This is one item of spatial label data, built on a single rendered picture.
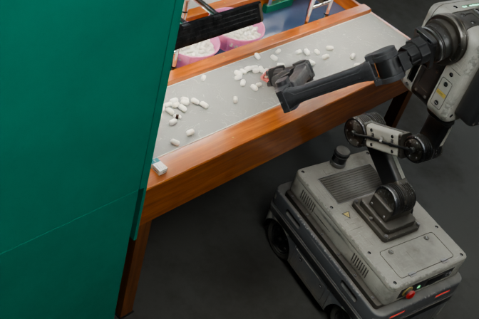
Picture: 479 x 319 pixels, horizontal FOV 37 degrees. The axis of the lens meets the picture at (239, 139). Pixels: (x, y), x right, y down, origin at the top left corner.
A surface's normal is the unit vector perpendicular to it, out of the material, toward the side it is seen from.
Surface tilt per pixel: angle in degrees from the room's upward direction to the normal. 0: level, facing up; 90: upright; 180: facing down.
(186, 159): 0
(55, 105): 90
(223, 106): 0
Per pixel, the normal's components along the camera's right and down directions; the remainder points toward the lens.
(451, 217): 0.22, -0.73
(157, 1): 0.66, 0.60
